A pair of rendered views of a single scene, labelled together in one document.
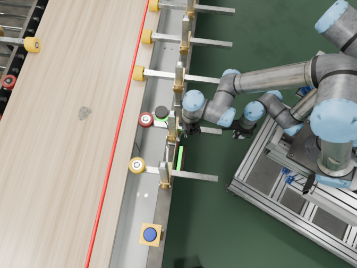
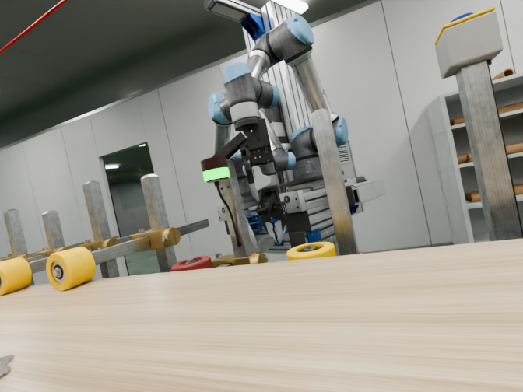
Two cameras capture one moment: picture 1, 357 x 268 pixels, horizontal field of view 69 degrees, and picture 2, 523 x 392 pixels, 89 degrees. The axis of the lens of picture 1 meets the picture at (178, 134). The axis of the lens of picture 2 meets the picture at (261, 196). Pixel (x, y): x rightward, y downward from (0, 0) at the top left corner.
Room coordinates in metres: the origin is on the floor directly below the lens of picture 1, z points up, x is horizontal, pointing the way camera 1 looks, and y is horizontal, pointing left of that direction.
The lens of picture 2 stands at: (0.22, 0.64, 1.01)
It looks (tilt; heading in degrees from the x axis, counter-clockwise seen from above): 0 degrees down; 288
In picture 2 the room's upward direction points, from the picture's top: 12 degrees counter-clockwise
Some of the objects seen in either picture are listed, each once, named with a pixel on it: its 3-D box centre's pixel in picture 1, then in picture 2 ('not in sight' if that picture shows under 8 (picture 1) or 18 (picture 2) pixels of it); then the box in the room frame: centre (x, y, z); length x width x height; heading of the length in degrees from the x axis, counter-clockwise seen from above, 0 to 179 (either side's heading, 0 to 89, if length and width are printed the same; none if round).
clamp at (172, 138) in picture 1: (172, 129); (237, 266); (0.51, 0.03, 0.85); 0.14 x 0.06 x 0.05; 174
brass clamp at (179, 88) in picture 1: (179, 80); (156, 239); (0.76, 0.01, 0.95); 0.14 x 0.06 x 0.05; 174
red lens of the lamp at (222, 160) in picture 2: (161, 112); (214, 164); (0.49, 0.08, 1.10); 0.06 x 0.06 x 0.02
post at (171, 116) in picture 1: (172, 131); (243, 253); (0.49, 0.03, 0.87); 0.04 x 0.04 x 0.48; 84
